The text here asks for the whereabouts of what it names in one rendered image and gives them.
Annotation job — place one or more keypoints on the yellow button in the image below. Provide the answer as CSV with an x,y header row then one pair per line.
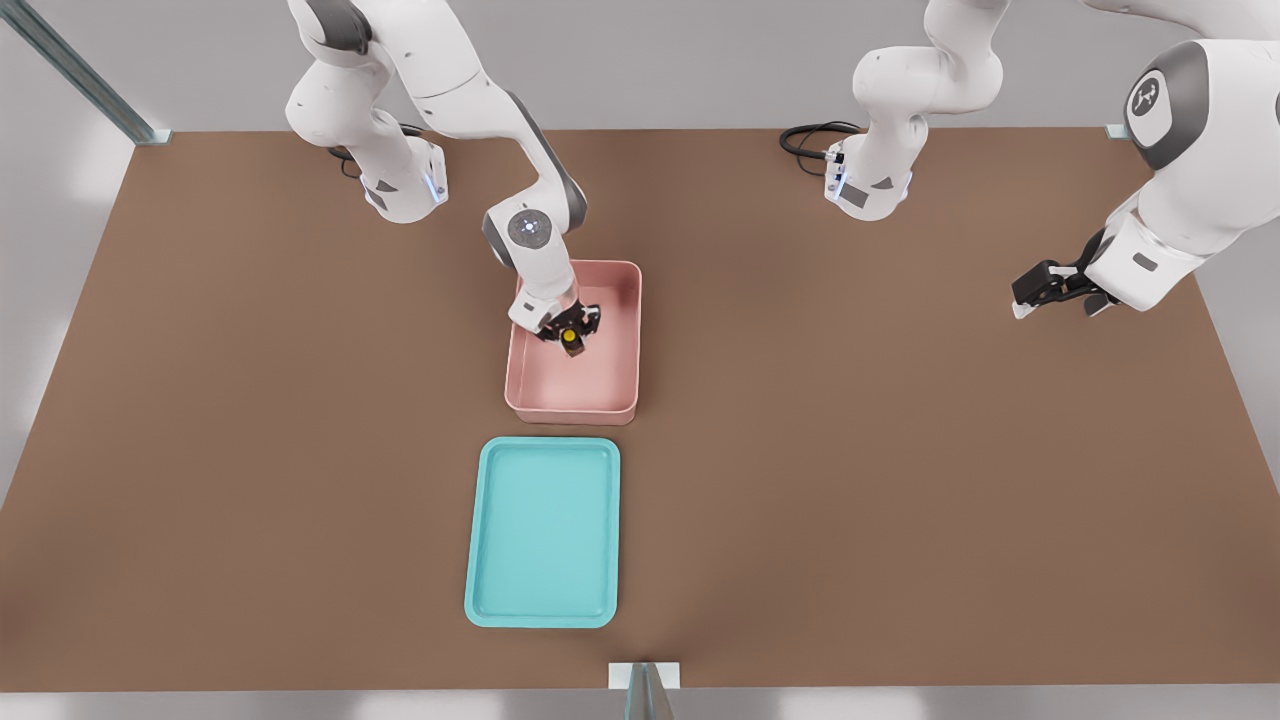
x,y
569,339

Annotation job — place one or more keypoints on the pink box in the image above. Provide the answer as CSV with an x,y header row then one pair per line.
x,y
590,380

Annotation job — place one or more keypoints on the pale blue-green tray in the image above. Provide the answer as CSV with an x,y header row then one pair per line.
x,y
545,530

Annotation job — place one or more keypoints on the silver frame post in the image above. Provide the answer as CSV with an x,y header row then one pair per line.
x,y
1118,131
643,690
80,68

